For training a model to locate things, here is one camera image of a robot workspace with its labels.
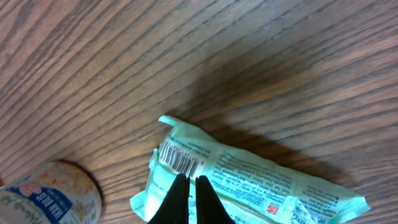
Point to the green lid jar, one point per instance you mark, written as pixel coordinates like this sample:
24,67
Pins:
56,192

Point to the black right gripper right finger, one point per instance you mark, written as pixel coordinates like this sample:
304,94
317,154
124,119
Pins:
209,208

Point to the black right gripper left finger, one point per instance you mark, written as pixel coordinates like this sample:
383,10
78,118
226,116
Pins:
174,208

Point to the teal tissue pack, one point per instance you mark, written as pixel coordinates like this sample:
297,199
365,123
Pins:
251,189

